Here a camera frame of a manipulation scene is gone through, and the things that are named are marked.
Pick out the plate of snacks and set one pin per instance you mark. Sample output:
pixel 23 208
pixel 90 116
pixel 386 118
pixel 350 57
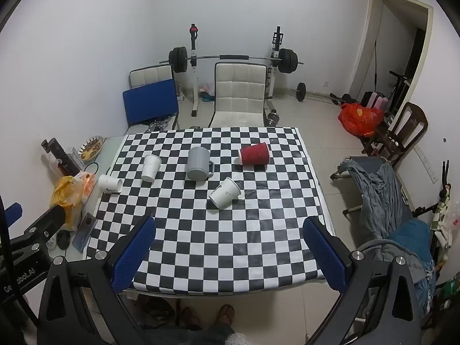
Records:
pixel 91 147

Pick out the blue board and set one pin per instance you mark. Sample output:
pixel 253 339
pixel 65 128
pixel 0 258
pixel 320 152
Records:
pixel 149 102

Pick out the teal blanket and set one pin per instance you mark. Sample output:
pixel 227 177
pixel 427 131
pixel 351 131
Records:
pixel 413 237

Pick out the black white checkered tablecloth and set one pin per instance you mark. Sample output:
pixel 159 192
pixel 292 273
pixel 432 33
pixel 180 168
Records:
pixel 215 240

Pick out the white padded chair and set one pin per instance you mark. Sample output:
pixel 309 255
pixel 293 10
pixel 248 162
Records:
pixel 151 74
pixel 239 90

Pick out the hanging resistance band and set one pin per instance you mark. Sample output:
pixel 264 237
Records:
pixel 375 61

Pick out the metal dumbbell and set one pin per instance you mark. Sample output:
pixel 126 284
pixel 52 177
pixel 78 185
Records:
pixel 272 118

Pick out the white barbell rack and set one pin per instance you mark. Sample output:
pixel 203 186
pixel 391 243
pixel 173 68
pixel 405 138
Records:
pixel 194 90

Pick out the pink suitcase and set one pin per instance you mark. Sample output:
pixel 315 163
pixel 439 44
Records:
pixel 377 100

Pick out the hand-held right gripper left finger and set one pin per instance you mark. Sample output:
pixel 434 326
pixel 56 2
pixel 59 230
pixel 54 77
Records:
pixel 134 255

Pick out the white plastic bags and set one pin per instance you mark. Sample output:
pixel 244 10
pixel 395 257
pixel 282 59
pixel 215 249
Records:
pixel 447 219

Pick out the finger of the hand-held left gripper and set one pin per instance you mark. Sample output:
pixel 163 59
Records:
pixel 12 212
pixel 50 219

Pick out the grey mug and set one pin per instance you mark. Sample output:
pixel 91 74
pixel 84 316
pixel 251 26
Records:
pixel 197 161

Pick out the small barbell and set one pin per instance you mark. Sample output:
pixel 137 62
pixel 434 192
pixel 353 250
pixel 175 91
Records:
pixel 301 91

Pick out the yellow plastic bag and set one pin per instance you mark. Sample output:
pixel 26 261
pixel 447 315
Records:
pixel 66 194

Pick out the red plastic bag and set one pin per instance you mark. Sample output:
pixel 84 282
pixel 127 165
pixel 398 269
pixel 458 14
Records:
pixel 359 118

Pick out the person's foot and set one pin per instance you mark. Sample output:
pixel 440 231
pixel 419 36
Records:
pixel 226 314
pixel 190 318

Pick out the dark wooden chair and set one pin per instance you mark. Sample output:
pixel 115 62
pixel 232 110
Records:
pixel 413 122

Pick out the black barbell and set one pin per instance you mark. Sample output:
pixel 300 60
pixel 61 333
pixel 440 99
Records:
pixel 233 57

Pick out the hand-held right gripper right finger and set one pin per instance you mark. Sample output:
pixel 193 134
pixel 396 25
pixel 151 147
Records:
pixel 325 255

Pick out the blue slippers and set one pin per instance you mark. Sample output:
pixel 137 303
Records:
pixel 207 97

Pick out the door frame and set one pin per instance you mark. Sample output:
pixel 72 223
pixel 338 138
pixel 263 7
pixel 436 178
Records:
pixel 363 43

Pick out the person's left foot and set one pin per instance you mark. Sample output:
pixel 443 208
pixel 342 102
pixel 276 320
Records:
pixel 190 318

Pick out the black scooter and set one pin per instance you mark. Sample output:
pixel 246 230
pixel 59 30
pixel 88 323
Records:
pixel 397 86

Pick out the white speckled mug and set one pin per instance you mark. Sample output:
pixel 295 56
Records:
pixel 225 192

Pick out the grey blanket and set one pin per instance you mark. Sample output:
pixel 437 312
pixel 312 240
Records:
pixel 381 194

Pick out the dark smartphone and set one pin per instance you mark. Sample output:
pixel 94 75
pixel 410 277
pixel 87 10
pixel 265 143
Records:
pixel 84 231

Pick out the red ribbed paper cup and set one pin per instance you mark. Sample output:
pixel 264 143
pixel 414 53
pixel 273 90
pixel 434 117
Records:
pixel 256 154

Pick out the white paper cup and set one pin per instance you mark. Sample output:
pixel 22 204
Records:
pixel 151 169
pixel 107 183

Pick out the person's right foot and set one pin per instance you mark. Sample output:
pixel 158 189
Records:
pixel 226 314

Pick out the orange plastic bag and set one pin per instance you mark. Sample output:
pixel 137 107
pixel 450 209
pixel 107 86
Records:
pixel 86 183

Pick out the folding cot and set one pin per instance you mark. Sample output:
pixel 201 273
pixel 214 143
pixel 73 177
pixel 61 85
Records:
pixel 363 161

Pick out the black handheld device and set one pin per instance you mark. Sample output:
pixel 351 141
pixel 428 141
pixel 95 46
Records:
pixel 61 156

